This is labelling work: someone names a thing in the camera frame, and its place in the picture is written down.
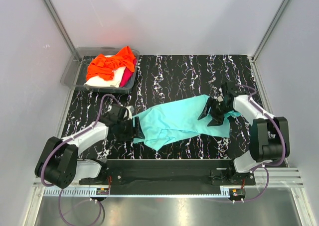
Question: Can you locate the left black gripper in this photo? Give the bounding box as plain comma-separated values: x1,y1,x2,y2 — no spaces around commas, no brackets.
117,116,145,141

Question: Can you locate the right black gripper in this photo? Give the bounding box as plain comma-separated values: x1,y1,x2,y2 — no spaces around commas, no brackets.
198,97,232,127

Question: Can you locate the teal t shirt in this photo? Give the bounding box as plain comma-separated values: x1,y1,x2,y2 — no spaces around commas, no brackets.
133,95,241,151

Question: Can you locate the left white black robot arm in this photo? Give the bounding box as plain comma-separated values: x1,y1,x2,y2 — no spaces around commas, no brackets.
34,104,145,189

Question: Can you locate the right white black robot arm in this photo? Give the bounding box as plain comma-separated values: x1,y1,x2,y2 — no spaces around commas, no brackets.
198,82,290,185

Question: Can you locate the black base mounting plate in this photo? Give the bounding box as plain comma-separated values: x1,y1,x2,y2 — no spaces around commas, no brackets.
79,158,256,196

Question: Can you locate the magenta t shirt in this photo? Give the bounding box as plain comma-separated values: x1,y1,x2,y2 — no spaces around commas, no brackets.
119,67,135,87

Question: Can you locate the black marble pattern mat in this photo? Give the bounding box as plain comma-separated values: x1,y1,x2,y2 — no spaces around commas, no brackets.
60,55,267,160

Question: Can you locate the white t shirt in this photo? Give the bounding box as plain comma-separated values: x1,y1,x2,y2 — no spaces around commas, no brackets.
84,66,125,88

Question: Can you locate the clear grey plastic bin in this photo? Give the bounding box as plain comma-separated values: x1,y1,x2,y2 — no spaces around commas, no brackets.
60,47,138,94

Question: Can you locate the orange t shirt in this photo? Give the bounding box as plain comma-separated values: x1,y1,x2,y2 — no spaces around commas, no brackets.
86,46,135,81

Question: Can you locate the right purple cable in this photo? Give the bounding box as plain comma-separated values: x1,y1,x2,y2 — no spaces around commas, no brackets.
229,84,287,203

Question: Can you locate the purple cable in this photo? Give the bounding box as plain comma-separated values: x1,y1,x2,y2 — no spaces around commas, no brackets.
229,84,287,203
39,94,125,225

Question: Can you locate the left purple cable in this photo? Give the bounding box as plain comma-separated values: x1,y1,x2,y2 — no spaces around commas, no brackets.
39,94,125,225

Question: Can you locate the grey slotted cable duct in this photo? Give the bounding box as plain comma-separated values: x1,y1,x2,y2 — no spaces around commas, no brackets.
44,186,237,197

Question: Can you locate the aluminium front rail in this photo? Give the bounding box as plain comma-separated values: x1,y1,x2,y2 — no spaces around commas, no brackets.
33,168,304,188

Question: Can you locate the right aluminium frame post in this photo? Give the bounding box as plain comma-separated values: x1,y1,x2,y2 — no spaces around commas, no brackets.
251,0,292,62

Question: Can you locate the aluminium frame post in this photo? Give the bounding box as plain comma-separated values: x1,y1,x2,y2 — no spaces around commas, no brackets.
42,0,75,53
251,0,292,62

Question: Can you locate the left aluminium frame post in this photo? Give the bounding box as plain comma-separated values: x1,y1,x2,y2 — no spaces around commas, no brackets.
42,0,75,53

